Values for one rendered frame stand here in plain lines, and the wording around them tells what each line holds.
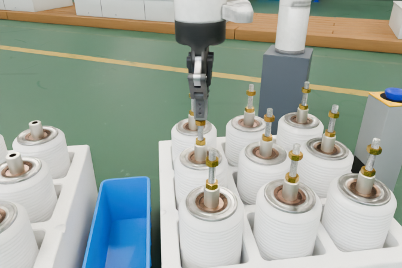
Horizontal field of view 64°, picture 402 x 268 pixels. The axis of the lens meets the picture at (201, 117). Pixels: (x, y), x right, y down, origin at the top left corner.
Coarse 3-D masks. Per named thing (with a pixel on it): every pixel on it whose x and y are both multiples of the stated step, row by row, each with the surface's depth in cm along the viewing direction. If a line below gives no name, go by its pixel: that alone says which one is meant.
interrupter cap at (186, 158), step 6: (186, 150) 59; (192, 150) 59; (216, 150) 59; (180, 156) 57; (186, 156) 58; (192, 156) 58; (186, 162) 56; (192, 162) 56; (198, 162) 56; (204, 162) 56; (192, 168) 54; (198, 168) 54; (204, 168) 54
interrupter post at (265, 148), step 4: (260, 140) 58; (272, 140) 57; (260, 144) 58; (264, 144) 57; (268, 144) 57; (272, 144) 58; (260, 148) 58; (264, 148) 57; (268, 148) 57; (260, 152) 58; (264, 152) 58; (268, 152) 58; (264, 156) 58; (268, 156) 58
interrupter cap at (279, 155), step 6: (252, 144) 61; (258, 144) 61; (276, 144) 61; (246, 150) 59; (252, 150) 60; (258, 150) 60; (276, 150) 60; (282, 150) 59; (246, 156) 58; (252, 156) 58; (258, 156) 58; (270, 156) 58; (276, 156) 58; (282, 156) 58; (258, 162) 56; (264, 162) 56; (270, 162) 56; (276, 162) 56
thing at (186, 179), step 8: (176, 160) 57; (224, 160) 57; (176, 168) 56; (184, 168) 55; (216, 168) 55; (224, 168) 56; (176, 176) 57; (184, 176) 55; (192, 176) 54; (200, 176) 54; (216, 176) 55; (224, 176) 57; (176, 184) 58; (184, 184) 56; (192, 184) 55; (200, 184) 54; (224, 184) 58; (176, 192) 59; (184, 192) 56; (176, 200) 60; (176, 208) 61
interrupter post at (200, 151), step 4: (196, 148) 56; (200, 148) 56; (204, 148) 56; (196, 152) 56; (200, 152) 56; (204, 152) 56; (196, 156) 57; (200, 156) 56; (204, 156) 56; (200, 160) 57; (204, 160) 57
